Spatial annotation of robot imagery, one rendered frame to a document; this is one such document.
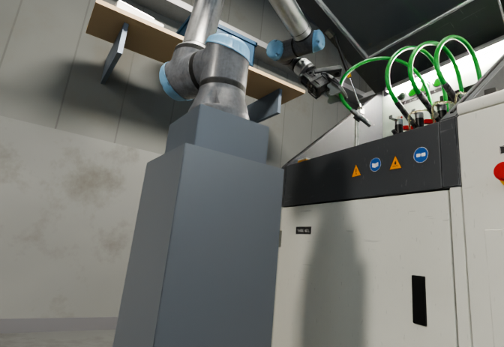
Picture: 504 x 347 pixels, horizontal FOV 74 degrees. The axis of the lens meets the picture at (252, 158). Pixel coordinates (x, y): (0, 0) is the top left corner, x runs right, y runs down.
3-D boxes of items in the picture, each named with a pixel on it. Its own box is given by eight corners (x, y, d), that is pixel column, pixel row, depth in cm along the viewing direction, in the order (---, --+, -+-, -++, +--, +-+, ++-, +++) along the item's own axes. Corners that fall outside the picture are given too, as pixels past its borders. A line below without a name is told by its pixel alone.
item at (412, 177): (283, 206, 127) (286, 165, 132) (292, 207, 129) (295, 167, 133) (442, 188, 74) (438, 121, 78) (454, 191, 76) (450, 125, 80)
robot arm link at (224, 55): (225, 72, 76) (232, 20, 80) (184, 84, 84) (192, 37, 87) (256, 94, 85) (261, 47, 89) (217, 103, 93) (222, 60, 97)
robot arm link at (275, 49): (288, 32, 127) (301, 41, 136) (263, 41, 133) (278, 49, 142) (289, 53, 126) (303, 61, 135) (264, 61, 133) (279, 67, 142)
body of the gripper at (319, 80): (317, 100, 136) (298, 84, 141) (333, 90, 138) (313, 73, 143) (318, 88, 129) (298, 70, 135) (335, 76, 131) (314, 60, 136)
